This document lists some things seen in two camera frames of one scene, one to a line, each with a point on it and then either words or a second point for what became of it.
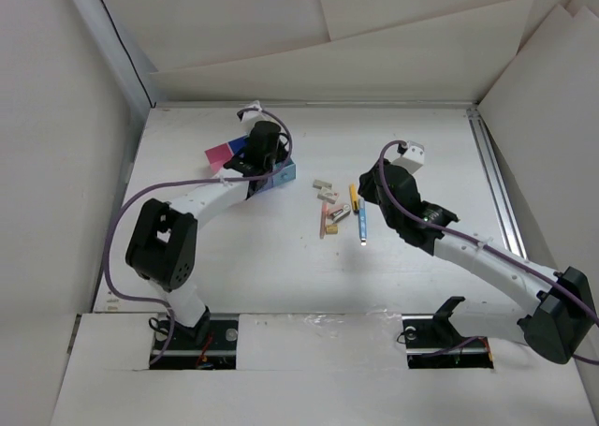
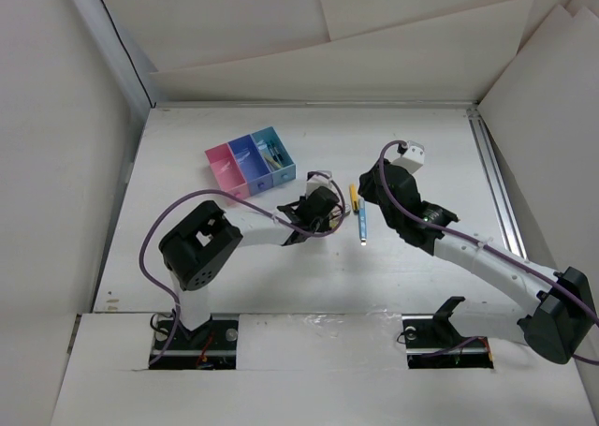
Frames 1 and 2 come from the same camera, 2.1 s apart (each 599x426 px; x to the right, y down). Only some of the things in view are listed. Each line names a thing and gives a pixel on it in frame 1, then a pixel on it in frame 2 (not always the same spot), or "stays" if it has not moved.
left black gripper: (282, 153) → (324, 227)
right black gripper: (367, 185) stays
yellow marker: (354, 196) stays
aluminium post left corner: (125, 63) stays
